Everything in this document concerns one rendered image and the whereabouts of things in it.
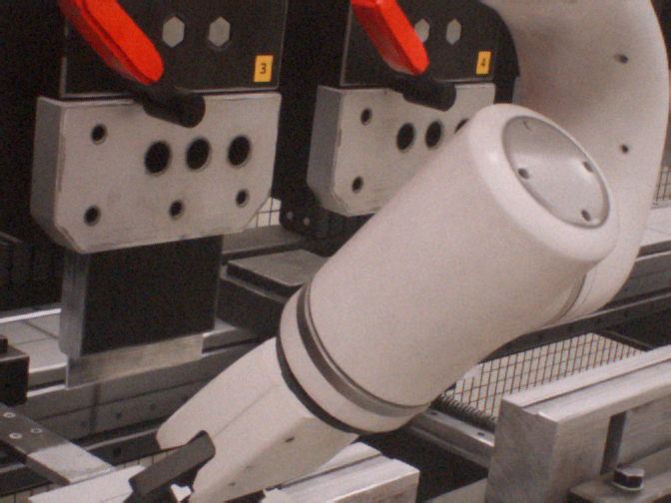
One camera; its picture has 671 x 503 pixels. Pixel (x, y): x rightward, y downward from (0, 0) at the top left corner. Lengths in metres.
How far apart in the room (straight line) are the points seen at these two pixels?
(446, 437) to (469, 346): 0.81
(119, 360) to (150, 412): 0.37
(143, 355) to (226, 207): 0.11
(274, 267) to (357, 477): 0.29
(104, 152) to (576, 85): 0.23
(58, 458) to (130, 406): 0.27
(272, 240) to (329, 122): 0.64
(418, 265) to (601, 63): 0.13
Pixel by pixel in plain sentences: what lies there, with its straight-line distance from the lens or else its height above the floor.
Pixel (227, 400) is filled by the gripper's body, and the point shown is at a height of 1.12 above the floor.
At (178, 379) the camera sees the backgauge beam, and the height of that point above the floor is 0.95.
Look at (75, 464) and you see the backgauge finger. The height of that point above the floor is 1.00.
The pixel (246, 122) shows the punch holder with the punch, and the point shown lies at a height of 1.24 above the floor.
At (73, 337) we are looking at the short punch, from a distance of 0.81.
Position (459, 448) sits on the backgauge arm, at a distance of 1.43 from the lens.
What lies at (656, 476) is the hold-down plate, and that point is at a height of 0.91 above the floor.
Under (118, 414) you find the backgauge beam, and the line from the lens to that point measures 1.18.
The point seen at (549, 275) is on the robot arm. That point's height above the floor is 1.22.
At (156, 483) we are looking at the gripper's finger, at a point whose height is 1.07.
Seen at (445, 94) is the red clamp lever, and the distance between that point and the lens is 0.85.
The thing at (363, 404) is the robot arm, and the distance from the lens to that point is 0.67.
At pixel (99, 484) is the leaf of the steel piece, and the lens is 0.89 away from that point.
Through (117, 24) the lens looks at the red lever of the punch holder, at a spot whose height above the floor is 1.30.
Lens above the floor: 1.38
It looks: 15 degrees down
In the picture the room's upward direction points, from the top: 7 degrees clockwise
